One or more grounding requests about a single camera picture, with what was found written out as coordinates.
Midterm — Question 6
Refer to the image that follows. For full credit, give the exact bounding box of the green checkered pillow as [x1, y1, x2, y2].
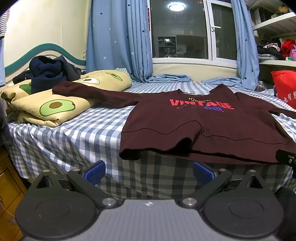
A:
[115, 68, 133, 81]

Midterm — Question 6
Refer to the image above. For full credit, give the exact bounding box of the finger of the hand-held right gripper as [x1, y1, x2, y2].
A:
[276, 149, 296, 179]

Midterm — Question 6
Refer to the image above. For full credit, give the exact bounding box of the wooden cabinet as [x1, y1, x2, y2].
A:
[0, 148, 28, 241]

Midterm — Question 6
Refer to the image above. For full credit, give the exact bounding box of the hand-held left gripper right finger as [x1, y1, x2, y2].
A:
[178, 161, 272, 208]

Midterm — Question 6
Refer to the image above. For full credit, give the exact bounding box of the white wall shelf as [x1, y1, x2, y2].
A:
[251, 0, 296, 67]

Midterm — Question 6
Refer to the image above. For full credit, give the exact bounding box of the red fabric bag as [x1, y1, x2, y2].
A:
[271, 70, 296, 109]

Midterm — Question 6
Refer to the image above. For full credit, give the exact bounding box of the maroon printed sweatshirt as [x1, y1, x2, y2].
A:
[52, 81, 296, 165]

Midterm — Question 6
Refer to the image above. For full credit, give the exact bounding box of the striped hanging garment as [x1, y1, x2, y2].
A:
[0, 9, 10, 39]

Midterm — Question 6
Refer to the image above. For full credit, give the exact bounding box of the blue checkered bed sheet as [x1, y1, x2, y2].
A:
[7, 79, 296, 202]

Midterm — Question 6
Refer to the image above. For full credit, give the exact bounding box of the white framed window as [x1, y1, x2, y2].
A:
[148, 0, 238, 67]

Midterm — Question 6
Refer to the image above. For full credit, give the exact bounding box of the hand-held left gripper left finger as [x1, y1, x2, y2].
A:
[29, 160, 118, 209]

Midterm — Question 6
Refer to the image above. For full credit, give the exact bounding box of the dark navy garment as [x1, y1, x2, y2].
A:
[13, 55, 87, 94]

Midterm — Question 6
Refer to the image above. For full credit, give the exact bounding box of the yellow avocado print quilt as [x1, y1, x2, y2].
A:
[1, 70, 132, 127]

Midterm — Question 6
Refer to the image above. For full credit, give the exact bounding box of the red garment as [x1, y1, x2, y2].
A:
[280, 39, 296, 55]

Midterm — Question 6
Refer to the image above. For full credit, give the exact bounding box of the cream headboard with teal wave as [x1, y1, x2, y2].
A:
[4, 44, 87, 84]

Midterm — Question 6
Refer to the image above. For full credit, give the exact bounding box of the blue star curtain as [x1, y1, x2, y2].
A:
[202, 0, 260, 91]
[85, 0, 192, 83]

